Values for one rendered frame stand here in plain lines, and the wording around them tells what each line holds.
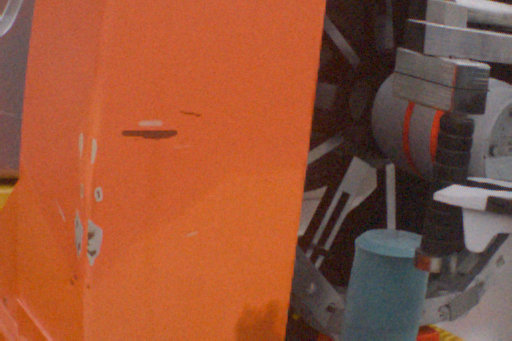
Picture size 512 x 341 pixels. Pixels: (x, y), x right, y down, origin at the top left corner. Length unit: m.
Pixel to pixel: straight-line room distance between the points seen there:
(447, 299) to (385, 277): 0.26
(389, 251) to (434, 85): 0.21
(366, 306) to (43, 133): 0.50
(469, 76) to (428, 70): 0.04
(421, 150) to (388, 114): 0.07
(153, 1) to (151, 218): 0.13
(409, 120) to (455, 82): 0.25
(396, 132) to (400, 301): 0.21
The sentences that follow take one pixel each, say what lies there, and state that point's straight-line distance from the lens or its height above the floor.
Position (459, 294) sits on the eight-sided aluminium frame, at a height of 0.62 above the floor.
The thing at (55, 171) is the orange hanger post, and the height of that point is 0.87.
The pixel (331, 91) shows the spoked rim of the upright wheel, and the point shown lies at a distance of 1.21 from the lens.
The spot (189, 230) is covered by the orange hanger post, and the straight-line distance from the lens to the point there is 0.62.
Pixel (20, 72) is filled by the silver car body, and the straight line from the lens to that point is 1.10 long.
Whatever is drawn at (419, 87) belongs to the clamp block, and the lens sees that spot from 0.92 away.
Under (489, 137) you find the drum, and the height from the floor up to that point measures 0.86.
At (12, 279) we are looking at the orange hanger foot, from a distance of 0.85.
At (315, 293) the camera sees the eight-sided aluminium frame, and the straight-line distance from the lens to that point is 1.14.
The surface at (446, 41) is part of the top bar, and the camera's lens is 0.91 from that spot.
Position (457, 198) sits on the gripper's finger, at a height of 0.83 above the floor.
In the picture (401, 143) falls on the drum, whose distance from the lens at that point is 1.14.
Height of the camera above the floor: 1.01
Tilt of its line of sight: 11 degrees down
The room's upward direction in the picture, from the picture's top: 7 degrees clockwise
